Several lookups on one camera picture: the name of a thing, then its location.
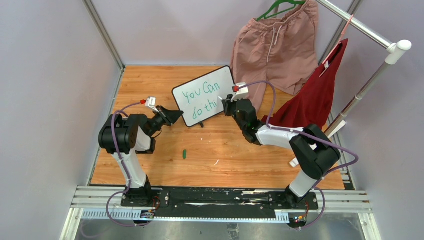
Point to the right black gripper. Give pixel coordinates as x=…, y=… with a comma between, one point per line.
x=228, y=104

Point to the green marker cap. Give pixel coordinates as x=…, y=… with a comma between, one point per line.
x=184, y=154

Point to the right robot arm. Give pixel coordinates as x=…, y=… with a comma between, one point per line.
x=311, y=147

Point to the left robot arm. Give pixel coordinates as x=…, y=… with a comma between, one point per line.
x=125, y=137

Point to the small black-framed whiteboard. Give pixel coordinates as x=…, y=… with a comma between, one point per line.
x=198, y=98

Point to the dark red garment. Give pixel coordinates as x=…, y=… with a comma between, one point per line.
x=313, y=104

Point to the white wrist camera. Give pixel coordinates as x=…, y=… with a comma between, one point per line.
x=150, y=102
x=240, y=90

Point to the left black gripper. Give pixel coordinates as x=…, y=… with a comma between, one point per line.
x=170, y=117

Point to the aluminium rail frame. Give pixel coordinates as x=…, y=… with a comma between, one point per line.
x=111, y=212

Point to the green clothes hanger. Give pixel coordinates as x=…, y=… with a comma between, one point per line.
x=274, y=10

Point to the pink shorts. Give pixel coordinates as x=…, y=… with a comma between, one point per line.
x=281, y=51

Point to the pink clothes hanger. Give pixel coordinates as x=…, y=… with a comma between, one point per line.
x=325, y=62

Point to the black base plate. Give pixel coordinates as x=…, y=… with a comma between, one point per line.
x=225, y=203

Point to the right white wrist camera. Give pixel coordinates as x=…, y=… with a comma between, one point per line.
x=240, y=90

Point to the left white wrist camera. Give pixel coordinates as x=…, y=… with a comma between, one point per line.
x=150, y=102

